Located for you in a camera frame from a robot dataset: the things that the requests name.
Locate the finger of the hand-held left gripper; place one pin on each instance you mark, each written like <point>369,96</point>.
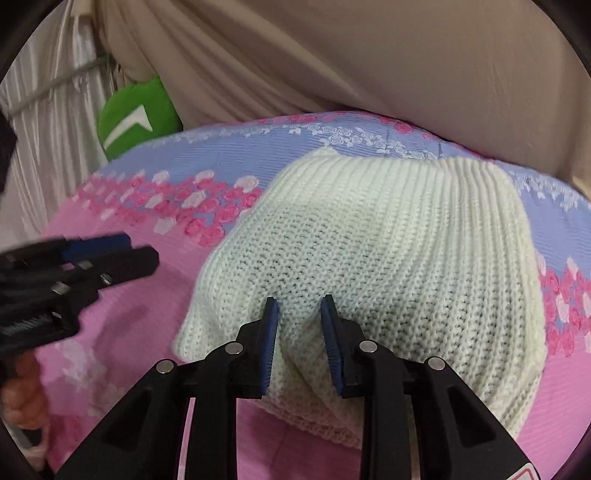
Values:
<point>129,265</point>
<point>99,243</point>

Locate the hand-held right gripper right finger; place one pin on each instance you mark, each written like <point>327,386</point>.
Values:
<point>331,350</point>

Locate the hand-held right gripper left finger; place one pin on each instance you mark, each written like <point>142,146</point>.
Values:
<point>269,355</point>

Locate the white navy red knit sweater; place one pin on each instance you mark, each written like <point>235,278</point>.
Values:
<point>383,249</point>

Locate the person's left hand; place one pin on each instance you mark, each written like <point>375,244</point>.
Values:
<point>25,397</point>

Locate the floral pink and lilac bedsheet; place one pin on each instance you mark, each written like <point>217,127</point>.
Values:
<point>138,323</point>

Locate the white satin curtain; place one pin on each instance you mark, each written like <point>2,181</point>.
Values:
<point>51,138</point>

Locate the green pillow with white star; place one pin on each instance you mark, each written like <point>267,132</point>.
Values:
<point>134,120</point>

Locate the beige curtain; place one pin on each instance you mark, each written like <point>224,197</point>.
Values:
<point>369,60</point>

